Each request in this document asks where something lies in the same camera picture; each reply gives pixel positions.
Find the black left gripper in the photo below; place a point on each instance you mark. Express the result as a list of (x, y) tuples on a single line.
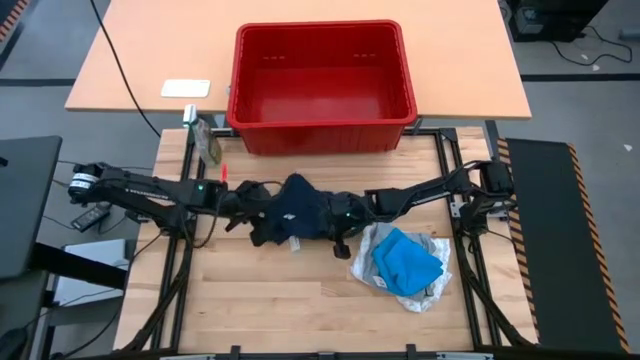
[(245, 200)]

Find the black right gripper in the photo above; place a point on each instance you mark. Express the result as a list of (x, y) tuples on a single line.
[(352, 215)]

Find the grey garment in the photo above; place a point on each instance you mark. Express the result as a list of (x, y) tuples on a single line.
[(367, 255)]

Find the dark navy garment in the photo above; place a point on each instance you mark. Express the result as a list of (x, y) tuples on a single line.
[(300, 210)]

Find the bright blue garment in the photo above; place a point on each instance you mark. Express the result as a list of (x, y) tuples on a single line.
[(405, 265)]

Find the white lace garment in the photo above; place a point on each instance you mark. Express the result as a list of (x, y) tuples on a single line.
[(440, 250)]

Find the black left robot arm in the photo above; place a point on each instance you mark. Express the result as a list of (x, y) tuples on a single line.
[(150, 192)]

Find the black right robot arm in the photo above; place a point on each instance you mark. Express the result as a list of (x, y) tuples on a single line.
[(425, 192)]

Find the red plastic laundry basket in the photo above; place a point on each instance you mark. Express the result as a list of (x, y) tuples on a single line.
[(320, 137)]

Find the small clear plastic bag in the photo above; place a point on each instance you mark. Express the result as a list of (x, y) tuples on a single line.
[(206, 142)]

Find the white rectangular card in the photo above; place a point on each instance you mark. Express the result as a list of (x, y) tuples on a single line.
[(185, 88)]

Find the black power adapter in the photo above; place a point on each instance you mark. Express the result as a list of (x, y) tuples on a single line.
[(90, 218)]

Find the white flat box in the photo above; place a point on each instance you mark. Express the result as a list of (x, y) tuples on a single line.
[(95, 250)]

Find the black stand bar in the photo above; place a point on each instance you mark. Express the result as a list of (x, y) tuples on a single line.
[(75, 265)]

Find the black monitor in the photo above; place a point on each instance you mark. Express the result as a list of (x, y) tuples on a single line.
[(25, 200)]

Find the black mat with hazard stripes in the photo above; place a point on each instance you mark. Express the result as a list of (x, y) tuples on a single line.
[(12, 20), (575, 300)]

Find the black equipment box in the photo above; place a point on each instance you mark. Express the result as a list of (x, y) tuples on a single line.
[(550, 20)]

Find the black aluminium rig frame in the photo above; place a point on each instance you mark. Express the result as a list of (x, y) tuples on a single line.
[(435, 132)]

